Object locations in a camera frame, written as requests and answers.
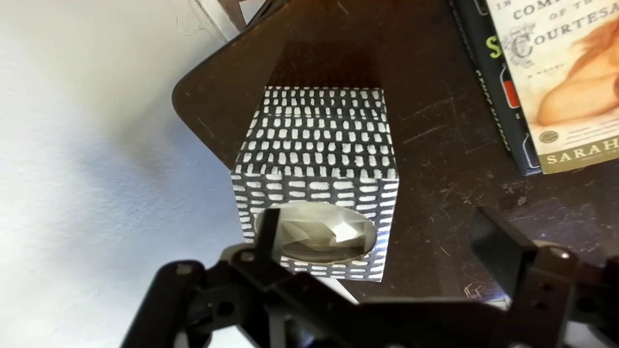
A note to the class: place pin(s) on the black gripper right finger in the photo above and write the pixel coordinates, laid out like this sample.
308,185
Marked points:
554,295

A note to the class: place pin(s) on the dark wooden dresser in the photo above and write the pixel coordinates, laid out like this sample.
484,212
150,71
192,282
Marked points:
446,199

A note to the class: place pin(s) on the black white patterned tissue box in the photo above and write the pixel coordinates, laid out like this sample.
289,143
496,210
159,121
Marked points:
316,146

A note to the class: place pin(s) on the folded tissue in patterned box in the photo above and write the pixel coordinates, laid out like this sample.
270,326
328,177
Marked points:
322,228

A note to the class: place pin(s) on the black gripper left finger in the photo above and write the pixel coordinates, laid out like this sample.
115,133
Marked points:
214,301

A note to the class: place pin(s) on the dark blue book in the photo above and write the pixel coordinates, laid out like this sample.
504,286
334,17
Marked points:
496,83

